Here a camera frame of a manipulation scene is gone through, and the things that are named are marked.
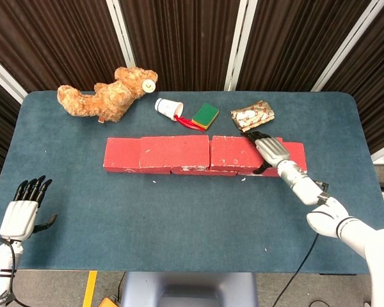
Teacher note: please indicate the orange floor object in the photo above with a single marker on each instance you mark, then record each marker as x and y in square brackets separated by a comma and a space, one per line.
[109, 303]

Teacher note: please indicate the red foam brick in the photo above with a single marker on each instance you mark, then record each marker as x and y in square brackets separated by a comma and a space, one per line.
[121, 155]
[174, 152]
[296, 156]
[230, 153]
[204, 172]

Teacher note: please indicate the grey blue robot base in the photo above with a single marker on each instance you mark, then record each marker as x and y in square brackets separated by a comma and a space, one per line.
[188, 288]

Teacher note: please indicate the white paper cup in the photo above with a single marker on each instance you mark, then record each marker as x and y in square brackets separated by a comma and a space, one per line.
[167, 107]

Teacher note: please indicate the green yellow sponge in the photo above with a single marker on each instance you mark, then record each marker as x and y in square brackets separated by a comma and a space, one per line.
[205, 114]

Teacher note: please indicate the gold wrapped snack packet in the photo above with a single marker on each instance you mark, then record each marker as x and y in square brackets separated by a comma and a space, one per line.
[252, 115]

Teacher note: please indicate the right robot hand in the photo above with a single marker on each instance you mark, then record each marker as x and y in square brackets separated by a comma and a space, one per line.
[272, 150]

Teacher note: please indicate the brown ribbed partition panel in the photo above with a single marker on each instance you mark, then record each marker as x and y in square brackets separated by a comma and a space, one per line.
[51, 38]
[0, 128]
[182, 41]
[294, 41]
[377, 96]

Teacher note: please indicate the brown teddy bear plush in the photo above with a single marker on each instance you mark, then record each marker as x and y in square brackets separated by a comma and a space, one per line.
[99, 99]

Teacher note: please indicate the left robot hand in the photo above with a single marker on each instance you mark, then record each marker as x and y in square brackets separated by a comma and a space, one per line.
[17, 220]

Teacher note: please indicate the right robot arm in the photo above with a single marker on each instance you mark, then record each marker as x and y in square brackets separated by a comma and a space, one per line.
[339, 224]

